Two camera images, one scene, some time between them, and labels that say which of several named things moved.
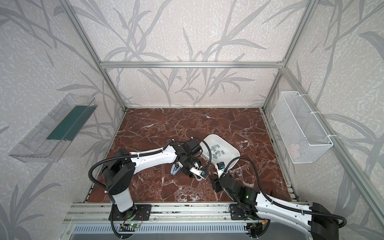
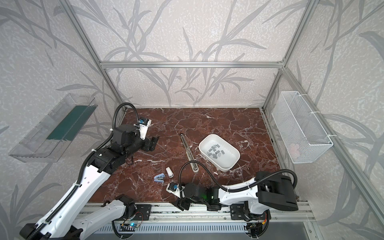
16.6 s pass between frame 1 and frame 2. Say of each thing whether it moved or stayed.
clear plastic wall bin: stayed
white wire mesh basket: stayed
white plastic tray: stayed
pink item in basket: stayed
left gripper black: moved
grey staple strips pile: stayed
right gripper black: moved
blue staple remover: moved
